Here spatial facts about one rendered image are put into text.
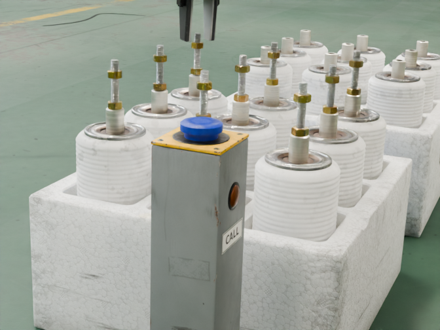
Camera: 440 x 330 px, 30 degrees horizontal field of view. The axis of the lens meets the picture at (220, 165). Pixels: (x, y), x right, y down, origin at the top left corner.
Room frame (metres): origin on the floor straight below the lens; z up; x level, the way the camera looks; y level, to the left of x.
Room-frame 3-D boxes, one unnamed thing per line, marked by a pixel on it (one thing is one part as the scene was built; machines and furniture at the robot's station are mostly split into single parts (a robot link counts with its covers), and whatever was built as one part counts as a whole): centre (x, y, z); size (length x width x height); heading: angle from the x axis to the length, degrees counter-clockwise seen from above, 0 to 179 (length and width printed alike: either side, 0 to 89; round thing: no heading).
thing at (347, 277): (1.03, -0.02, 0.09); 0.39 x 0.39 x 0.18; 67
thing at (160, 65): (1.08, 0.08, 0.30); 0.01 x 0.01 x 0.08
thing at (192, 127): (0.74, 0.02, 0.32); 0.04 x 0.04 x 0.02
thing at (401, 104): (1.37, -0.30, 0.16); 0.10 x 0.10 x 0.18
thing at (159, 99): (1.08, 0.08, 0.26); 0.02 x 0.02 x 0.03
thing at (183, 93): (1.19, 0.04, 0.25); 0.08 x 0.08 x 0.01
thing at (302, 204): (0.88, -0.09, 0.16); 0.10 x 0.10 x 0.18
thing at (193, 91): (1.19, 0.04, 0.26); 0.02 x 0.02 x 0.03
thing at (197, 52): (1.19, 0.04, 0.30); 0.01 x 0.01 x 0.08
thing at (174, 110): (1.08, 0.08, 0.25); 0.08 x 0.08 x 0.01
